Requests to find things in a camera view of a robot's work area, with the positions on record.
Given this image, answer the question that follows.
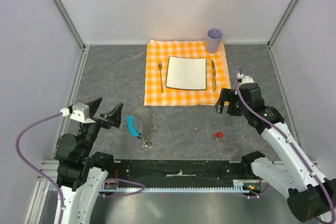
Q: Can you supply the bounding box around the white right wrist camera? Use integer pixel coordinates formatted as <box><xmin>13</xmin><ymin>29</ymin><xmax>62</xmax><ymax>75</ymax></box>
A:
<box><xmin>236</xmin><ymin>73</ymin><xmax>254</xmax><ymax>86</ymax></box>

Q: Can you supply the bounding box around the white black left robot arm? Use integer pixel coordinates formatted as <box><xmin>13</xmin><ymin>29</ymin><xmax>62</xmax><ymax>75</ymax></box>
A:
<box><xmin>55</xmin><ymin>98</ymin><xmax>123</xmax><ymax>223</ymax></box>

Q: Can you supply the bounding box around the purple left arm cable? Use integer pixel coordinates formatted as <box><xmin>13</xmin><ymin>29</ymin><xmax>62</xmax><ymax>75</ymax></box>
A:
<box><xmin>16</xmin><ymin>112</ymin><xmax>145</xmax><ymax>224</ymax></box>

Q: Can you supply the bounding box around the metal key organizer blue handle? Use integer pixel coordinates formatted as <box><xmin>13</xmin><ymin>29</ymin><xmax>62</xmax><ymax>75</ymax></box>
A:
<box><xmin>127</xmin><ymin>105</ymin><xmax>159</xmax><ymax>148</ymax></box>

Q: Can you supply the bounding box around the right aluminium frame post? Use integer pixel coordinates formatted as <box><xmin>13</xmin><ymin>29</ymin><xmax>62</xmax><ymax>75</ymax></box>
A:
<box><xmin>267</xmin><ymin>0</ymin><xmax>300</xmax><ymax>49</ymax></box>

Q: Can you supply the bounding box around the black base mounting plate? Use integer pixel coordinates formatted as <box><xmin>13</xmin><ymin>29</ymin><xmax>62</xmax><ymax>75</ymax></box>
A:
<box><xmin>107</xmin><ymin>159</ymin><xmax>260</xmax><ymax>188</ymax></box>

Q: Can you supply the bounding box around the gold knife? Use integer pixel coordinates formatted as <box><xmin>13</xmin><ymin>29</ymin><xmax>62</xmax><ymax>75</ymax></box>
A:
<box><xmin>211</xmin><ymin>60</ymin><xmax>217</xmax><ymax>92</ymax></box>

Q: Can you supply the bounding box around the orange white checkered cloth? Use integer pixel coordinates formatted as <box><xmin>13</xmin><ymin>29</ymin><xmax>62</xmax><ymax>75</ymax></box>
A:
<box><xmin>144</xmin><ymin>40</ymin><xmax>231</xmax><ymax>106</ymax></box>

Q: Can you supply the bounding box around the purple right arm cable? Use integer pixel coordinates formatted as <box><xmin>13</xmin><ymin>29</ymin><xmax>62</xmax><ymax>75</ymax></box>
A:
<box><xmin>235</xmin><ymin>67</ymin><xmax>336</xmax><ymax>224</ymax></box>

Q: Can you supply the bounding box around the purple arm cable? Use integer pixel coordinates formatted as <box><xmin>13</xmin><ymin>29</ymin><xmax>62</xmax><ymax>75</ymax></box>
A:
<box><xmin>16</xmin><ymin>112</ymin><xmax>145</xmax><ymax>224</ymax></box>
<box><xmin>235</xmin><ymin>67</ymin><xmax>336</xmax><ymax>224</ymax></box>

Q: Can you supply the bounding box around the aluminium frame post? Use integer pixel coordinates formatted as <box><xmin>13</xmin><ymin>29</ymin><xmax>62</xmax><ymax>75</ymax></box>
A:
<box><xmin>52</xmin><ymin>0</ymin><xmax>86</xmax><ymax>51</ymax></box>
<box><xmin>267</xmin><ymin>0</ymin><xmax>300</xmax><ymax>49</ymax></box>

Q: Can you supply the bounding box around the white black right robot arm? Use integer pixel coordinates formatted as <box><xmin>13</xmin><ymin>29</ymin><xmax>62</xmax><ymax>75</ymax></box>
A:
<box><xmin>215</xmin><ymin>82</ymin><xmax>335</xmax><ymax>223</ymax></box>

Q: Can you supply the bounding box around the light blue cable duct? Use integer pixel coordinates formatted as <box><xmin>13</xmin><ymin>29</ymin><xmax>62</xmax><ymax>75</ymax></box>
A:
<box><xmin>48</xmin><ymin>179</ymin><xmax>266</xmax><ymax>193</ymax></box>

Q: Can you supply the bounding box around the lilac plastic cup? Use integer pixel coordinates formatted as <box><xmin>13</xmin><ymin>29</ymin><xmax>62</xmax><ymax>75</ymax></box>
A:
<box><xmin>206</xmin><ymin>28</ymin><xmax>223</xmax><ymax>54</ymax></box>

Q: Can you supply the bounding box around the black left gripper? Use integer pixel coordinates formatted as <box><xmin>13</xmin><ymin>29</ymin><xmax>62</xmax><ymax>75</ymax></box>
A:
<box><xmin>78</xmin><ymin>97</ymin><xmax>123</xmax><ymax>156</ymax></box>

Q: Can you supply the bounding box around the white square plate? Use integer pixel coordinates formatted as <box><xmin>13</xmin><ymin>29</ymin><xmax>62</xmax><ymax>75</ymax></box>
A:
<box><xmin>166</xmin><ymin>56</ymin><xmax>207</xmax><ymax>90</ymax></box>

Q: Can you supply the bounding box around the left aluminium frame post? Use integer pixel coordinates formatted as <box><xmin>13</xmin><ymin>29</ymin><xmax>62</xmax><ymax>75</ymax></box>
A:
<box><xmin>52</xmin><ymin>0</ymin><xmax>86</xmax><ymax>51</ymax></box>

